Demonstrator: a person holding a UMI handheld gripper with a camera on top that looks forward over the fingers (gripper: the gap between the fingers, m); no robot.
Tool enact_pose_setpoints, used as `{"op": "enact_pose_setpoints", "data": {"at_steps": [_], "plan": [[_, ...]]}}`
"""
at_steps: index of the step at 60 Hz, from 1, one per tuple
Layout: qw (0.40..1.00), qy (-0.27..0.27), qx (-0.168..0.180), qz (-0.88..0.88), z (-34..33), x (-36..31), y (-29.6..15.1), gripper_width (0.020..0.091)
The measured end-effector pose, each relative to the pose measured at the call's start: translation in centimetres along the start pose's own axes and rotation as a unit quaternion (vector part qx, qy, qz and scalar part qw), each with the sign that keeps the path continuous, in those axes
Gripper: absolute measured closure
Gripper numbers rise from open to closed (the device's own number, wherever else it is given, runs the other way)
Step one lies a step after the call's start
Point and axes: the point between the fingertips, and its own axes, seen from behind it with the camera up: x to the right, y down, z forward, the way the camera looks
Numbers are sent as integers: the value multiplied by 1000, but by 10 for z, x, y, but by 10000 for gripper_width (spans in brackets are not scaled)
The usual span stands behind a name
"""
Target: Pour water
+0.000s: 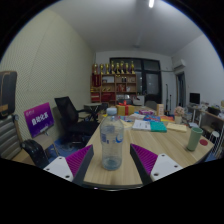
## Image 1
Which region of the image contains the clear plastic water bottle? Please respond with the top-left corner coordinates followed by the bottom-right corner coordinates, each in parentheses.
top-left (99, 107), bottom-right (125, 171)

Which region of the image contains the white booklet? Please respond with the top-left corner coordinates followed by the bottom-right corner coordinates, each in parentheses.
top-left (131, 119), bottom-right (152, 131)

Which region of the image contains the black computer monitor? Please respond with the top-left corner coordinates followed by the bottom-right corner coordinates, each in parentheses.
top-left (189, 92), bottom-right (201, 106)

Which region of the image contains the grey striped office chair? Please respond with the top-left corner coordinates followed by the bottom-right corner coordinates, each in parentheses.
top-left (0, 70), bottom-right (51, 169)

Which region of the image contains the white wall air conditioner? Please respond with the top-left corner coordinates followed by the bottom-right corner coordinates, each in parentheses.
top-left (173, 59), bottom-right (188, 72)

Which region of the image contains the blue book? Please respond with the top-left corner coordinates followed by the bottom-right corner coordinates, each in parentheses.
top-left (143, 115), bottom-right (162, 122)

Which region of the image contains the orange carton box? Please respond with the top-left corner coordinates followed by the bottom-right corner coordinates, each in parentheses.
top-left (156, 103), bottom-right (165, 117)

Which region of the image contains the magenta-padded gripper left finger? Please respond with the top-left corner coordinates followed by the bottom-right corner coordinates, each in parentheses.
top-left (43, 144), bottom-right (95, 187)

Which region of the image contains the pink book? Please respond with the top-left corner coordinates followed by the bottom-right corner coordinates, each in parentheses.
top-left (138, 109), bottom-right (156, 116)

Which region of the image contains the teal book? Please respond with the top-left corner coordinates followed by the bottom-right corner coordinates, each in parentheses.
top-left (149, 120), bottom-right (168, 133)

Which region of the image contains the wooden shelf unit with trophies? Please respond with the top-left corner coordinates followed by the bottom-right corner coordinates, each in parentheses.
top-left (90, 60), bottom-right (138, 104)

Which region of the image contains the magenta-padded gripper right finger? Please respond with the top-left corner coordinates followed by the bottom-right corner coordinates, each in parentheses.
top-left (129, 143), bottom-right (184, 186)

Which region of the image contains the pink flower bouquet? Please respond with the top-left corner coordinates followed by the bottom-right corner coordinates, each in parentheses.
top-left (173, 105), bottom-right (186, 125)

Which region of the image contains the purple sign board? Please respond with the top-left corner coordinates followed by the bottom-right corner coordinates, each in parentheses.
top-left (23, 102), bottom-right (55, 139)

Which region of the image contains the small round table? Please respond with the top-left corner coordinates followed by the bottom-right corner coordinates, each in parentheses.
top-left (83, 102), bottom-right (103, 118)

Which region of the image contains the white round stool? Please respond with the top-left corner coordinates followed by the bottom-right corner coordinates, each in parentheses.
top-left (209, 130), bottom-right (221, 148)

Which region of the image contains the orange book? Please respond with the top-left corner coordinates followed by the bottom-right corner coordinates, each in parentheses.
top-left (159, 115), bottom-right (175, 123)

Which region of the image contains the black framed glass door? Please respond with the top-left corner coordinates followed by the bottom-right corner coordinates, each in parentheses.
top-left (109, 57), bottom-right (163, 104)

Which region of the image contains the long wooden side desk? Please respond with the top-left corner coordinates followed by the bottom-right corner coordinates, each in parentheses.
top-left (186, 104), bottom-right (224, 158)

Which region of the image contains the pale yellow folder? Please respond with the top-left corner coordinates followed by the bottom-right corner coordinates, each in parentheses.
top-left (166, 122), bottom-right (188, 133)

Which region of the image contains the black office chair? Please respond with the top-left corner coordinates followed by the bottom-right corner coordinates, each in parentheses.
top-left (54, 96), bottom-right (100, 148)

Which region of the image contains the yellow gift box red ribbon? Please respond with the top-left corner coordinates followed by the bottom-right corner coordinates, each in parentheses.
top-left (115, 100), bottom-right (136, 117)

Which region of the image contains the light green cup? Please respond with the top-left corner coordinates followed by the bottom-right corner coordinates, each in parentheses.
top-left (186, 126), bottom-right (204, 152)

